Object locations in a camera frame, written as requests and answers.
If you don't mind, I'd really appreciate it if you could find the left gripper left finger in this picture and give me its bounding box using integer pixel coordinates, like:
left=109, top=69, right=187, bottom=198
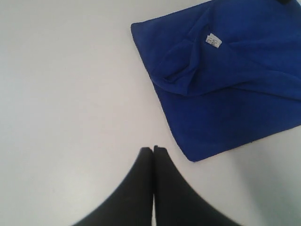
left=75, top=147, right=153, bottom=226

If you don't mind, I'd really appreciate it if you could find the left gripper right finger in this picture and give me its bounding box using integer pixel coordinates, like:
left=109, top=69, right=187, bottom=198
left=153, top=146, right=237, bottom=226

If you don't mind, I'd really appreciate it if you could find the blue towel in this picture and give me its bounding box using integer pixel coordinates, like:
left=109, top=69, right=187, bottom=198
left=131, top=0, right=301, bottom=162

